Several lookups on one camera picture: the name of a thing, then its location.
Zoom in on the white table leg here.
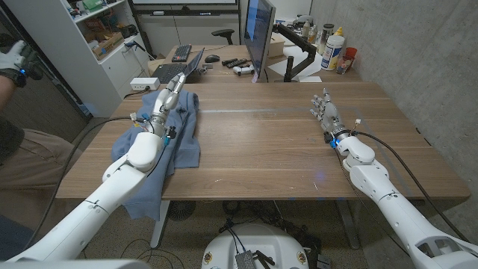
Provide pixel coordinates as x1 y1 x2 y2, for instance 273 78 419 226
149 200 171 250

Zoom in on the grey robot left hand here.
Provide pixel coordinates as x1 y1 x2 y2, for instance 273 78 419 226
143 72 187 137

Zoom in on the light wooden box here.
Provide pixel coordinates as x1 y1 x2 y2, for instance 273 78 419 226
267 32 286 58

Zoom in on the white paper sheet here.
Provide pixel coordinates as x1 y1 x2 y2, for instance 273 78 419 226
267 45 325 80

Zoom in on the black computer monitor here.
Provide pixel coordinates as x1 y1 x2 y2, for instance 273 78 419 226
243 0 277 80

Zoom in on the wooden desk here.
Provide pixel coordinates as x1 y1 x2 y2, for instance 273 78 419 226
147 43 363 84

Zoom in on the black keyboard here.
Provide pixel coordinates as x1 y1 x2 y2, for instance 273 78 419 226
170 43 193 63

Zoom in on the white power strip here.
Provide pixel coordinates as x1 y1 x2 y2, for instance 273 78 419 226
129 77 161 92

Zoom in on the white shelf cabinet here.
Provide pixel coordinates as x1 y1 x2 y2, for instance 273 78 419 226
1 0 151 119

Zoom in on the grey table leg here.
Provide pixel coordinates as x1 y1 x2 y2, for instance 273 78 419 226
334 199 361 250

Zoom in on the clear glass cup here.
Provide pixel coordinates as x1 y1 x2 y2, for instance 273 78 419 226
335 55 354 75

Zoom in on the person's forearm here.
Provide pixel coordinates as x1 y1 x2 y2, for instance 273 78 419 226
0 76 16 113

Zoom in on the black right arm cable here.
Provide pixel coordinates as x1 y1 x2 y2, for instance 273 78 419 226
350 129 471 243

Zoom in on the red cup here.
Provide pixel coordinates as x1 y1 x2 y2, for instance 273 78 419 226
344 46 359 69

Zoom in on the black laptop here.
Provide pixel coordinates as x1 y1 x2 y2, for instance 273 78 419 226
151 47 205 85

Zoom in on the black floor fan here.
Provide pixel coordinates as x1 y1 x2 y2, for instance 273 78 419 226
167 200 197 223

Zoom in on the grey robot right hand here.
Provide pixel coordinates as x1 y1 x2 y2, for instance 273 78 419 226
310 87 350 143

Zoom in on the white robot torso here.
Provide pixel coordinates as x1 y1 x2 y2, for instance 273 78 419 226
200 223 311 269

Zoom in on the dark lidded jar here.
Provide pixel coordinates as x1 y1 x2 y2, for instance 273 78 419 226
317 23 335 55

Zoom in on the white wipes canister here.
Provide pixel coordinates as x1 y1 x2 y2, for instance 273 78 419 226
320 35 346 72

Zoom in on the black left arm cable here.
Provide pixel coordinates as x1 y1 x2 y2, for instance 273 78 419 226
20 116 150 255

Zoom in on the person's white gloved hand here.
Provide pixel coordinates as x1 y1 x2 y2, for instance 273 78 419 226
0 40 38 75

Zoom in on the white game controller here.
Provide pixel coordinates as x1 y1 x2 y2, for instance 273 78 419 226
232 64 255 77

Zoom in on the cardboard box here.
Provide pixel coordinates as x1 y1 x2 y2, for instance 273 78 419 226
91 31 125 61

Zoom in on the black wrist band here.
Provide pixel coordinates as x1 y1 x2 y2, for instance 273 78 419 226
0 68 28 89

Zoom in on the grey heatsink box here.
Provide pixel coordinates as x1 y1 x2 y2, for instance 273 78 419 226
235 250 259 269

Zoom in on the person in beige trousers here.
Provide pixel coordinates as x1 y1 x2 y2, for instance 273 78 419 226
0 114 85 259

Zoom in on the blue hoodie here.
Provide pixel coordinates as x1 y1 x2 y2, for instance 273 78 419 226
111 88 202 222

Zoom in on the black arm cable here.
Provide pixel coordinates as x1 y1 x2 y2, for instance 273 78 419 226
20 116 150 255
350 129 471 243

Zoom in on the whiteboard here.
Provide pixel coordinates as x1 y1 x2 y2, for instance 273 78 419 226
129 0 240 17

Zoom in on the black office chair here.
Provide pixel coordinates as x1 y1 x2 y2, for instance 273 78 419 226
211 28 236 46

